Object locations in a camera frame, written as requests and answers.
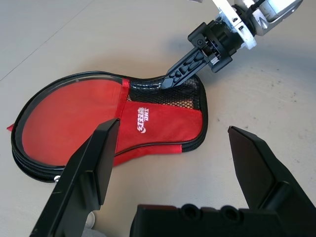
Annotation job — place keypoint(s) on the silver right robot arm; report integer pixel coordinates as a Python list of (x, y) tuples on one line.
[(274, 12)]

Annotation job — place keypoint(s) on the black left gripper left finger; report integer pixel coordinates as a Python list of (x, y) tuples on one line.
[(81, 177)]

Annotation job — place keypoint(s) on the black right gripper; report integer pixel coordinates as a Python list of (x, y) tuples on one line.
[(222, 39)]

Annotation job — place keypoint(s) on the red and black paddle case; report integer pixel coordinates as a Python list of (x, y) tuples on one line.
[(160, 123)]

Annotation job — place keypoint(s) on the grey plush zipper charm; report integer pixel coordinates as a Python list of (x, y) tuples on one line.
[(91, 219)]

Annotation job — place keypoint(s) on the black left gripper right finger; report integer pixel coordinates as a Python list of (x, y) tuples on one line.
[(266, 172)]

